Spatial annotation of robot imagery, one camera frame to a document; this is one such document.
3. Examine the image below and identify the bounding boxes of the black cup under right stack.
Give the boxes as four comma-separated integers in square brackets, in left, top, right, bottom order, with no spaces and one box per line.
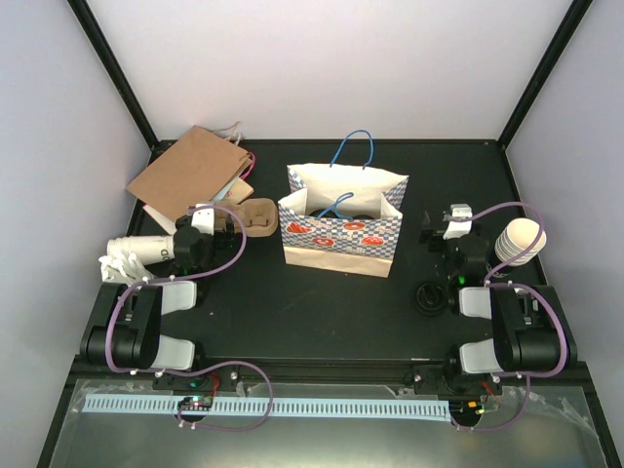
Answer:
[484,260,513,283]

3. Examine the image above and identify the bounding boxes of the small circuit board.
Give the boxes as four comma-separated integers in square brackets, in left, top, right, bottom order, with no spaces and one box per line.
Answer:
[177,396,213,411]

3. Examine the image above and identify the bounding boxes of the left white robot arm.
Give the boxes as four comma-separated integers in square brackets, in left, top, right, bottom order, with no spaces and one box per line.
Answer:
[80,215,237,389]

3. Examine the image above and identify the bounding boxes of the purple cable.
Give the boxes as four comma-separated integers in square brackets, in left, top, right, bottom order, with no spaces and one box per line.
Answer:
[450,201,571,434]
[104,204,274,434]

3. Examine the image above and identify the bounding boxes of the pink and blue paper bags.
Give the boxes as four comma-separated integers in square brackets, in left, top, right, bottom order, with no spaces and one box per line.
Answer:
[142,152,256,235]

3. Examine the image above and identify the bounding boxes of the stack of paper cups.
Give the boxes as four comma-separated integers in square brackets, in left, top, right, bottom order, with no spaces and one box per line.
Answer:
[493,217,547,267]
[106,235,175,265]

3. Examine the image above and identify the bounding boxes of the right stack of paper cups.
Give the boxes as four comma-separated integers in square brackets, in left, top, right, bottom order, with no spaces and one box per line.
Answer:
[493,217,547,267]

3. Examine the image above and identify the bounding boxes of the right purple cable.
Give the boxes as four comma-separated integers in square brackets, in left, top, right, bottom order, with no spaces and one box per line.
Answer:
[450,201,571,434]

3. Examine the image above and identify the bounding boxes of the brown kraft paper bag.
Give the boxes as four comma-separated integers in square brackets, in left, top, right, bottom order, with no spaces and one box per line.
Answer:
[126,126,251,220]

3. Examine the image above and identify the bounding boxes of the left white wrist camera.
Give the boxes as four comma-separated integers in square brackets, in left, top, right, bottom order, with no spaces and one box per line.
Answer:
[188,204,215,235]

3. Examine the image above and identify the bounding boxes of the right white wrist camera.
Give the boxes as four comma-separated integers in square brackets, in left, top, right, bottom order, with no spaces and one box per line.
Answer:
[443,204,473,241]

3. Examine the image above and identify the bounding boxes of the loose black cup lid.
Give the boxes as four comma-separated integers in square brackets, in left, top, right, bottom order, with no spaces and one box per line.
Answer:
[411,281,449,317]

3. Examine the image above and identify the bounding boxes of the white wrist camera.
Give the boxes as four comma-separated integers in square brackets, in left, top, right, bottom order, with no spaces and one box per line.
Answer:
[188,204,215,235]
[443,204,473,241]

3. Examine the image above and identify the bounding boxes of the left stack of paper cups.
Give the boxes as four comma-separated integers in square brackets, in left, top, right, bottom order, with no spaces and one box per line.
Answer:
[106,235,175,265]

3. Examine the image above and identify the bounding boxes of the blue checkered paper bag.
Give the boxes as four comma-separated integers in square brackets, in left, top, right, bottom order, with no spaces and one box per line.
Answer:
[277,129,410,278]

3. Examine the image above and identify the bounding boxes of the light blue cable duct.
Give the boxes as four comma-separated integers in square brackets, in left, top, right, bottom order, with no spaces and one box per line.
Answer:
[82,394,450,422]

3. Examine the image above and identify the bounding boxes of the remaining pulp cup carriers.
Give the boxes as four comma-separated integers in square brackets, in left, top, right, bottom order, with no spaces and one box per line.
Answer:
[230,198,279,238]

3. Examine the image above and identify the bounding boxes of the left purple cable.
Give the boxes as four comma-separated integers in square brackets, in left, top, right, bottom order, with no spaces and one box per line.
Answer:
[104,204,274,434]

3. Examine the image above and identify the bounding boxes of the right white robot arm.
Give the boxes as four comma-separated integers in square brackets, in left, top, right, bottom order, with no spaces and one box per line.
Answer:
[411,204,577,393]

